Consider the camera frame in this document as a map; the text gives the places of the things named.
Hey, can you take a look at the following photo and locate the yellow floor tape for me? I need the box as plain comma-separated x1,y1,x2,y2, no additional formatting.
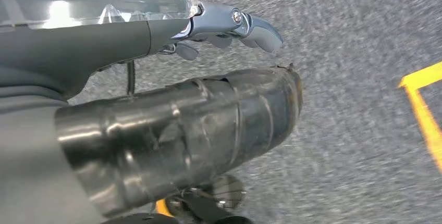
155,61,442,216

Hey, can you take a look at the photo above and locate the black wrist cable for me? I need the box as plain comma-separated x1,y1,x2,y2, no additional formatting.
126,60,136,96

